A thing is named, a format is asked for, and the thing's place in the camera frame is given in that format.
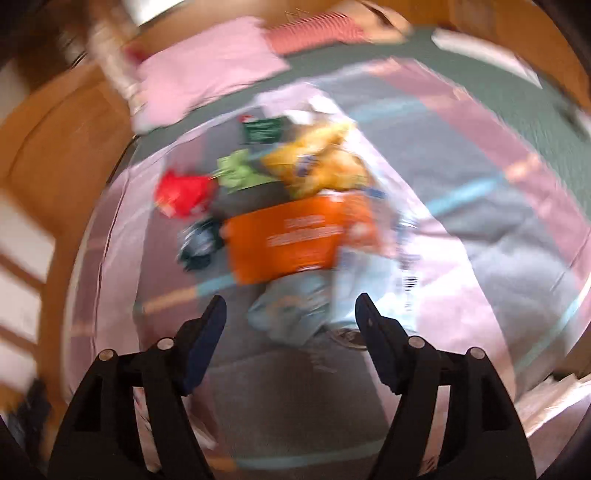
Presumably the white plastic bag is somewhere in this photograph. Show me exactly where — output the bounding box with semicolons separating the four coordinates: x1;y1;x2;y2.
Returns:
256;83;343;126

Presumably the clear plastic bag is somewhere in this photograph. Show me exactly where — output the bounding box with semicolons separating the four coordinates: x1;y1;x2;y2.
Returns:
332;198;422;334

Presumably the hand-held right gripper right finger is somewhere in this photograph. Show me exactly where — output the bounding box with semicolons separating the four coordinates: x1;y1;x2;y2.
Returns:
355;293;536;480

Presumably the yellow snack bag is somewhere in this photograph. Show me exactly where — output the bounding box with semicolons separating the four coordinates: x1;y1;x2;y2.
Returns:
261;122;372;199

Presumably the pink folded blanket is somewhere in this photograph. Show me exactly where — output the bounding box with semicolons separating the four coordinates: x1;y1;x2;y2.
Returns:
131;16;291;134

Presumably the white flat board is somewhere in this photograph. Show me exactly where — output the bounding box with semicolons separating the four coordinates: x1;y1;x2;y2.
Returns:
431;28;543;88

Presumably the dark green packet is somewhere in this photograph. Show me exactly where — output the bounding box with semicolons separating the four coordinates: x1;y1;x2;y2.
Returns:
240;115;289;146

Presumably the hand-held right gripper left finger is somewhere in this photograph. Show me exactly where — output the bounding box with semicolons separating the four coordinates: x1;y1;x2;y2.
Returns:
48;294;228;480

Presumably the wooden wardrobe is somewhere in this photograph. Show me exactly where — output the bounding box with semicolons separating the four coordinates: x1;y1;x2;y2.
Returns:
0;62;139;278

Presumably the red striped pillow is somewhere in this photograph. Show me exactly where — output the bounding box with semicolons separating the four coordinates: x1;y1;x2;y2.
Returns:
265;13;370;56

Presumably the patterned cloth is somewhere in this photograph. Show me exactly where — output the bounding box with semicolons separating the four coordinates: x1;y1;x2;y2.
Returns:
88;0;145;117

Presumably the orange packet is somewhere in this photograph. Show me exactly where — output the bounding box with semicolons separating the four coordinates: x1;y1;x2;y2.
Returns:
222;191;384;284

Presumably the striped pink grey blanket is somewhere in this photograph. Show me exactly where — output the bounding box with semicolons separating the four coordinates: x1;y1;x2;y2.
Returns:
60;58;591;480

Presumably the green bed sheet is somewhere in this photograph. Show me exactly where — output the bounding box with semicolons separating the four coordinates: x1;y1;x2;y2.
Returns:
129;28;591;213

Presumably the dark blue wrapper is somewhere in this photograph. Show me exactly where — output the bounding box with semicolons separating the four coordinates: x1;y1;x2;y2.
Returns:
178;217;227;271

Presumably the light green wrapper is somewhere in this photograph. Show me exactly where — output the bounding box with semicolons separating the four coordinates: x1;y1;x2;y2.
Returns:
212;150;278;192

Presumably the red cigarette box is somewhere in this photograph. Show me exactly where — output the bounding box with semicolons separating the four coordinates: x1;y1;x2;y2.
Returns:
154;170;218;219

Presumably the beige cushion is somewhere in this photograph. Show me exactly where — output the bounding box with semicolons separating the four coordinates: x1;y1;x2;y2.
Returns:
358;4;413;43

